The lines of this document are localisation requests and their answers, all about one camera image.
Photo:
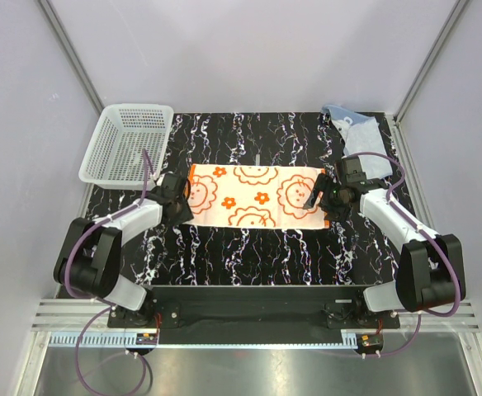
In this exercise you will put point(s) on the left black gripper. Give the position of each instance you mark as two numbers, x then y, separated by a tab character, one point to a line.
186	214

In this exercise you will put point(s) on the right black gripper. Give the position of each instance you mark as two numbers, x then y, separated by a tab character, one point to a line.
338	214

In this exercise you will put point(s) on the orange white patterned towel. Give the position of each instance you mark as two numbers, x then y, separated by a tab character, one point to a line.
254	197

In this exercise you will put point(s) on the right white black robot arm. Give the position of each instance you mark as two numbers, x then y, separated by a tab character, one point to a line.
430	274

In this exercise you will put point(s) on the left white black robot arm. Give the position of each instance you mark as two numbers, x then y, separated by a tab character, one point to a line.
89	262

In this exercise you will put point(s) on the black marble pattern mat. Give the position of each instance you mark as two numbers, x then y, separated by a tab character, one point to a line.
353	252

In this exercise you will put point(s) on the light blue towel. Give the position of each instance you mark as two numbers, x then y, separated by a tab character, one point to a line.
360	134

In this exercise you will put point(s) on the white plastic basket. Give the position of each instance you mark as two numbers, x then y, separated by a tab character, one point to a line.
127	139

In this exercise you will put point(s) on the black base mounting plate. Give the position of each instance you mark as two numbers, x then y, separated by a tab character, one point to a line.
339	306

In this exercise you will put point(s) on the left small electronics box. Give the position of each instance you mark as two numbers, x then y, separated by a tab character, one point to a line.
147	338

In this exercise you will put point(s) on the small electronics box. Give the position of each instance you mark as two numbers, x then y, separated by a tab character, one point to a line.
147	338
371	341

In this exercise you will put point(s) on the right small electronics box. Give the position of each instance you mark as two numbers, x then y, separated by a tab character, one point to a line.
371	341

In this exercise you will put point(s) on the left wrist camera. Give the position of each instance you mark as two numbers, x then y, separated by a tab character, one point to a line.
170	182

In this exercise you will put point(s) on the aluminium frame rail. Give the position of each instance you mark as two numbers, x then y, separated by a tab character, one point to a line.
73	314

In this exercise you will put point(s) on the slotted cable duct rail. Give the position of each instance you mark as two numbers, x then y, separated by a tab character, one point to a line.
336	341

